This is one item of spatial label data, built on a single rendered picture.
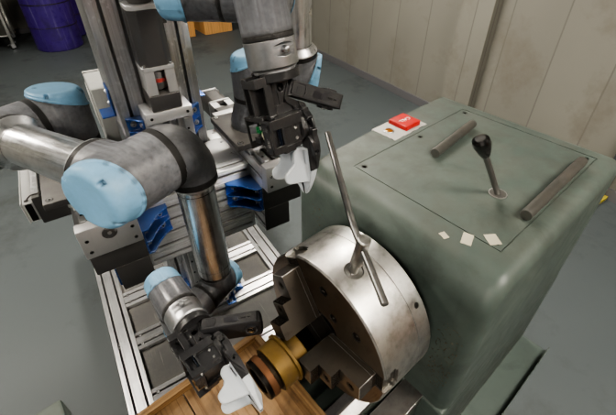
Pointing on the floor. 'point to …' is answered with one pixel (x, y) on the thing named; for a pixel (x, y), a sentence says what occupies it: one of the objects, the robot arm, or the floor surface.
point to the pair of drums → (49, 7)
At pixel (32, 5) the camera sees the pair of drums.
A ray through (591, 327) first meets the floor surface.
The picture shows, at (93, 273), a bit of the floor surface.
